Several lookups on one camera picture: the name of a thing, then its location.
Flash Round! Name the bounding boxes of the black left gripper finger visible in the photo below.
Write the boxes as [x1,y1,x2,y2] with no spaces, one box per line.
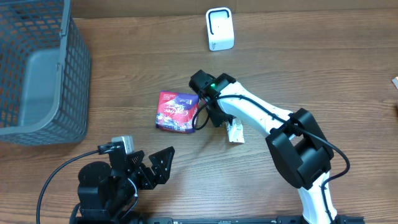
[149,146,175,184]
[127,151,144,170]

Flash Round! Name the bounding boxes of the white conditioner tube gold cap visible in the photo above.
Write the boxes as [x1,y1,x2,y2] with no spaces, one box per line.
[226,118,245,144]

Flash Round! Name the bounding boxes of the red purple pad pack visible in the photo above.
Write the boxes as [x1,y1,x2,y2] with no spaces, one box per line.
[155,91,199,133]

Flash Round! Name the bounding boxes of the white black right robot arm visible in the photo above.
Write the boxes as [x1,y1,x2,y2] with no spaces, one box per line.
[189,70,338,223]

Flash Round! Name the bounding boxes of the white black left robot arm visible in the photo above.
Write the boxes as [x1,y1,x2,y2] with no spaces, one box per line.
[70,142,175,223]

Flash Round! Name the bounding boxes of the white barcode scanner stand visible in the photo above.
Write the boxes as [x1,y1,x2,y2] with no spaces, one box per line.
[205,7,234,52]

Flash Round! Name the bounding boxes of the grey plastic mesh basket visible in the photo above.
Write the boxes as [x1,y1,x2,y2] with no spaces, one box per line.
[1,0,91,146]

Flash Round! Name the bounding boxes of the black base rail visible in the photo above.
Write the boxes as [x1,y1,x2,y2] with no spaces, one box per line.
[88,216,366,224]

